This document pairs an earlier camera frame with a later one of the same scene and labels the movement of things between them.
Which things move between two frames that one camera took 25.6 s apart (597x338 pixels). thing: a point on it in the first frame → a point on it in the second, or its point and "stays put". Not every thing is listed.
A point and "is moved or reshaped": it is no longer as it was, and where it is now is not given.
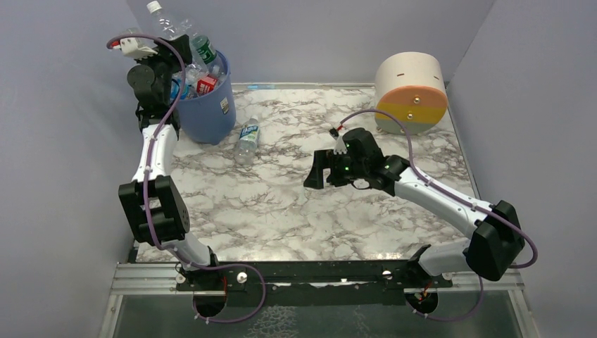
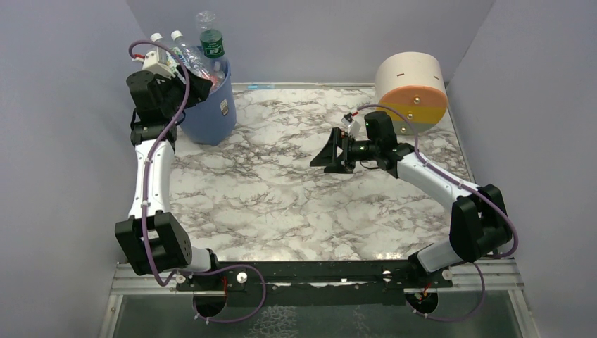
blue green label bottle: x=248 y=141 is moved or reshaped
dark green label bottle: x=208 y=53 is moved or reshaped
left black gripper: x=178 y=51 → x=195 y=87
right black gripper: x=332 y=167 → x=342 y=150
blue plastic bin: x=206 y=117 stays put
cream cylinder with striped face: x=410 y=85 stays put
